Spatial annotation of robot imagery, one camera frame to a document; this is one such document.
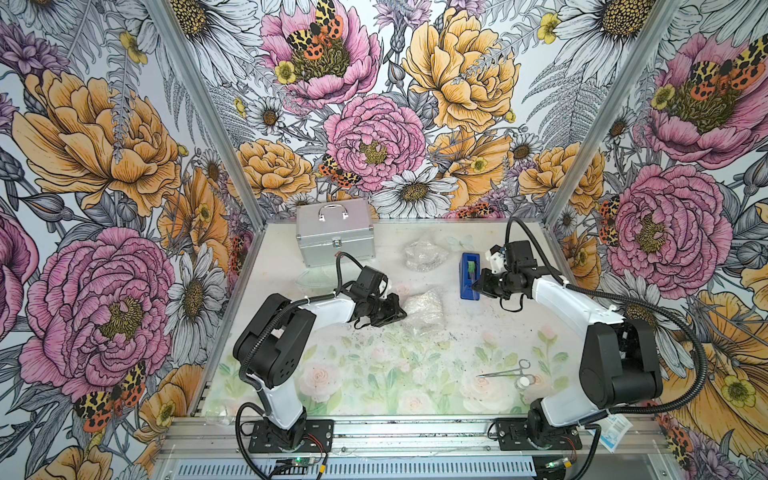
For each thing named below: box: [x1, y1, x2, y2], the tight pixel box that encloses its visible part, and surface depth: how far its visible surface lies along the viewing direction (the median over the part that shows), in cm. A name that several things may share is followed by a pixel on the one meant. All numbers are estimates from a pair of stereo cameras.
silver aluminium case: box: [296, 198, 376, 268], surface depth 103 cm
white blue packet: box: [595, 413, 634, 454], surface depth 76 cm
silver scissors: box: [476, 359, 535, 385], surface depth 87 cm
